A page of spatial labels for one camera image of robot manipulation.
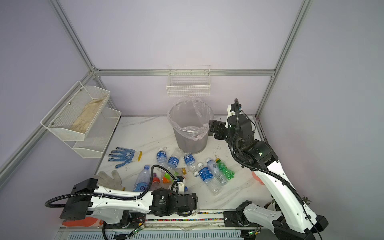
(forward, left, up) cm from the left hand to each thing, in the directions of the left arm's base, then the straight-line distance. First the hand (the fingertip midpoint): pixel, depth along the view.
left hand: (190, 201), depth 72 cm
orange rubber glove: (-8, +53, -8) cm, 54 cm away
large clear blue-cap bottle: (+12, +27, -4) cm, 30 cm away
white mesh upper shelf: (+35, +62, +23) cm, 75 cm away
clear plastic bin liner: (+47, +1, +12) cm, 49 cm away
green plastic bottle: (+15, -22, -2) cm, 27 cm away
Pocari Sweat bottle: (+24, +1, -3) cm, 24 cm away
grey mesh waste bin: (+32, +2, +1) cm, 33 cm away
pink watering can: (+15, -40, -7) cm, 43 cm away
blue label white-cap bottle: (+14, -9, -3) cm, 17 cm away
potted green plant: (-3, -37, +7) cm, 38 cm away
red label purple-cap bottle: (+11, +20, -8) cm, 24 cm away
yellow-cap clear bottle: (+18, +5, -5) cm, 20 cm away
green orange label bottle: (+12, +13, 0) cm, 18 cm away
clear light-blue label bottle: (+16, -15, -4) cm, 23 cm away
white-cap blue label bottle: (+26, +19, -6) cm, 33 cm away
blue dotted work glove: (+30, +44, -9) cm, 54 cm away
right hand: (+24, -11, +32) cm, 42 cm away
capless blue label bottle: (+24, +11, -2) cm, 26 cm away
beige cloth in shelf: (+34, +57, +22) cm, 70 cm away
